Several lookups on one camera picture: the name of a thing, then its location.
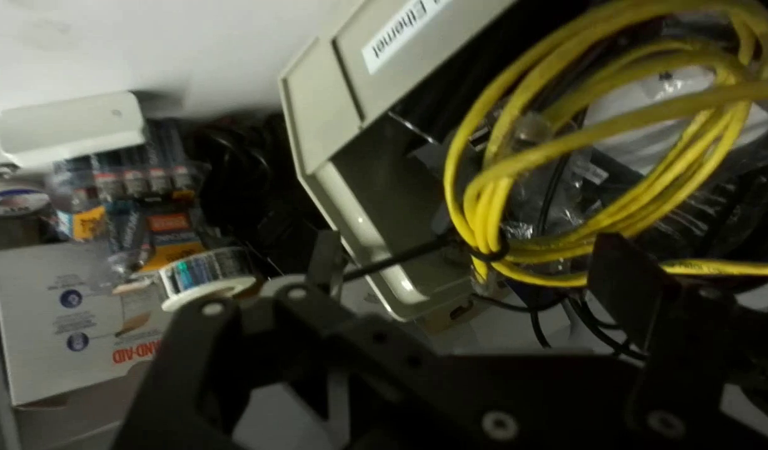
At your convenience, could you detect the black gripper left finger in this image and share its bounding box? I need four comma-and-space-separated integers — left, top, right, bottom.
112, 227, 349, 450

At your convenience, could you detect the pack of batteries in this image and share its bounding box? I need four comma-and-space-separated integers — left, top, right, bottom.
45, 146, 202, 244

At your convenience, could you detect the white box with red print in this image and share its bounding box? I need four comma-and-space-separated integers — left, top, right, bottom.
0, 238, 175, 411

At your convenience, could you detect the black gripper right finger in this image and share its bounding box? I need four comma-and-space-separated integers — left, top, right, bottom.
585, 229, 740, 450

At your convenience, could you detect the white metal shelf unit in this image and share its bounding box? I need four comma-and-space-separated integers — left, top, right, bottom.
0, 0, 768, 450

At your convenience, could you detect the black cable tie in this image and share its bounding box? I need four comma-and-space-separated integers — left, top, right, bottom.
340, 233, 514, 284

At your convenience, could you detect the yellow ethernet cable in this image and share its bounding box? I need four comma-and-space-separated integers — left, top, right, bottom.
440, 0, 768, 291

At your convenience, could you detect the shiny silver tape roll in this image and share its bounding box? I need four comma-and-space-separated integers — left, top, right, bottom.
150, 242, 264, 314

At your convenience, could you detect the flat white plastic case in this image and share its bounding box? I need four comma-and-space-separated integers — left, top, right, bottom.
0, 87, 147, 176

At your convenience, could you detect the grey plastic storage bin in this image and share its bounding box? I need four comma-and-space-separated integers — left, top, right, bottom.
279, 0, 768, 326

